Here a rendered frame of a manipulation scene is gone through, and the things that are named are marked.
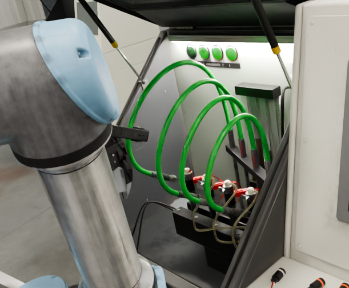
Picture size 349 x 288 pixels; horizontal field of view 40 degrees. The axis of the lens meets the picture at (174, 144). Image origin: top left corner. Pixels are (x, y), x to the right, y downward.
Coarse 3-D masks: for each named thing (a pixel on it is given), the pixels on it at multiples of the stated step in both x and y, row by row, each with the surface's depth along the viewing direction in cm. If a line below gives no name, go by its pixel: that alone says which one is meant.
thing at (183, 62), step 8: (176, 64) 131; (184, 64) 133; (192, 64) 135; (200, 64) 137; (160, 72) 128; (208, 72) 139; (152, 80) 127; (216, 88) 143; (144, 96) 125; (136, 104) 125; (224, 104) 146; (136, 112) 125; (224, 112) 148; (128, 144) 125; (128, 152) 125; (136, 168) 128
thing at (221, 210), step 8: (232, 120) 114; (256, 120) 119; (224, 128) 113; (256, 128) 121; (224, 136) 112; (264, 136) 122; (216, 144) 112; (264, 144) 123; (216, 152) 111; (264, 152) 125; (208, 160) 112; (264, 160) 126; (208, 168) 111; (208, 176) 111; (208, 184) 112; (208, 192) 112; (208, 200) 113; (216, 208) 115; (224, 208) 117; (232, 208) 120
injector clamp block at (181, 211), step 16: (176, 224) 147; (192, 224) 141; (208, 224) 136; (224, 224) 135; (240, 224) 134; (192, 240) 144; (208, 240) 138; (224, 240) 132; (208, 256) 141; (224, 256) 135; (224, 272) 138
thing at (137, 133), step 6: (114, 126) 104; (120, 126) 105; (138, 126) 111; (114, 132) 104; (120, 132) 105; (126, 132) 106; (132, 132) 107; (138, 132) 108; (144, 132) 110; (126, 138) 107; (132, 138) 108; (138, 138) 109; (144, 138) 110
